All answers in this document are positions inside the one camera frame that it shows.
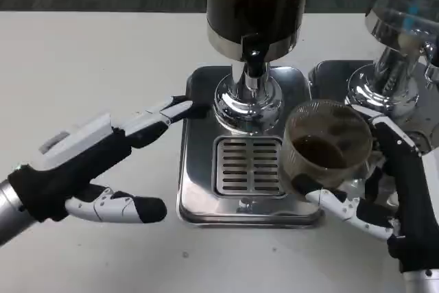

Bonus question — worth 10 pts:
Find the dark drink dispenser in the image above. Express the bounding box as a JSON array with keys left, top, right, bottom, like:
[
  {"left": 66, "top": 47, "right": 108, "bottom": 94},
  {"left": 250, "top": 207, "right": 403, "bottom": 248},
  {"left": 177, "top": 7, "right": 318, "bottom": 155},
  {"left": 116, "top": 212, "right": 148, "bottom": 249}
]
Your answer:
[{"left": 205, "top": 0, "right": 312, "bottom": 133}]

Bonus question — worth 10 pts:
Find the clear ribbed glass cup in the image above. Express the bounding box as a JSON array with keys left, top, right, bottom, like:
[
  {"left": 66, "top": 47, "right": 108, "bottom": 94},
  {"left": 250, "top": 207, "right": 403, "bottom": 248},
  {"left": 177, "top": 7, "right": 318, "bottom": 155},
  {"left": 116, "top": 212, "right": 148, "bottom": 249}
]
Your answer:
[{"left": 281, "top": 99, "right": 374, "bottom": 195}]

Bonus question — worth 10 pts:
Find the black dispenser tap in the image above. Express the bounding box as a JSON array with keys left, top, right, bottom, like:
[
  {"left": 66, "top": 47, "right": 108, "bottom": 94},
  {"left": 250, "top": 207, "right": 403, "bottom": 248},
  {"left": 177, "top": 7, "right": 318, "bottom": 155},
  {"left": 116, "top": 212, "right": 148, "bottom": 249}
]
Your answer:
[{"left": 241, "top": 33, "right": 270, "bottom": 80}]

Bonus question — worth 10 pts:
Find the chrome dispenser tap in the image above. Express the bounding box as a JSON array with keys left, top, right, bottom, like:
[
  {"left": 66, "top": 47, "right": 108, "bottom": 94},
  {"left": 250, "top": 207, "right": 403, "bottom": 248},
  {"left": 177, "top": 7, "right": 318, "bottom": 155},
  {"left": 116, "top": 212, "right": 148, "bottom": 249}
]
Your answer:
[{"left": 399, "top": 28, "right": 439, "bottom": 84}]

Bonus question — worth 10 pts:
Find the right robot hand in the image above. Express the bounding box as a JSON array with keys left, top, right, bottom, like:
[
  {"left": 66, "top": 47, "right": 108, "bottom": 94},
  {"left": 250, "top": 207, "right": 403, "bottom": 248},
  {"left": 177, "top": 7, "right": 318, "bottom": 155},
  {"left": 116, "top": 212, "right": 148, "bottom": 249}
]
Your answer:
[{"left": 293, "top": 106, "right": 439, "bottom": 275}]

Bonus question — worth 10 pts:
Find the steel drain grid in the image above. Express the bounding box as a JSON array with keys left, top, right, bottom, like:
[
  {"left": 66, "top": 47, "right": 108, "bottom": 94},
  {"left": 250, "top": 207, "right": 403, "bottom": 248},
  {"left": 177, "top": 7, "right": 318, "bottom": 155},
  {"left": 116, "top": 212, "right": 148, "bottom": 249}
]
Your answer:
[{"left": 212, "top": 136, "right": 287, "bottom": 198}]

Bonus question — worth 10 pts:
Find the clear drink dispenser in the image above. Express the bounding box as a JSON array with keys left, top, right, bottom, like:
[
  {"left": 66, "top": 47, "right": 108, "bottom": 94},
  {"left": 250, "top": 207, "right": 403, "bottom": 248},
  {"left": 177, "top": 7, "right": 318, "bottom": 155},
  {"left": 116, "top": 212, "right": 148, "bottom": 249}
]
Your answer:
[{"left": 344, "top": 0, "right": 439, "bottom": 153}]

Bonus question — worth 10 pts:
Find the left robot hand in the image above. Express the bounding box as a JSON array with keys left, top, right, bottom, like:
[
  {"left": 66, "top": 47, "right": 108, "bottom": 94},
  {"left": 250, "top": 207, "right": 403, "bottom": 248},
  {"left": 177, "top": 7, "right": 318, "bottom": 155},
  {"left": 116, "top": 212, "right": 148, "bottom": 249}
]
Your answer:
[{"left": 7, "top": 95, "right": 206, "bottom": 224}]

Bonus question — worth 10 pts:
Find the steel drip tray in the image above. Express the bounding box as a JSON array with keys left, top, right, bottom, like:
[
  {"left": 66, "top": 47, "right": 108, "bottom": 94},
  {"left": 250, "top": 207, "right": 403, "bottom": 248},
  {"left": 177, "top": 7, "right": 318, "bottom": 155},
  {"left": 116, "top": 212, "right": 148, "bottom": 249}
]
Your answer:
[
  {"left": 176, "top": 65, "right": 325, "bottom": 228},
  {"left": 307, "top": 59, "right": 439, "bottom": 204}
]

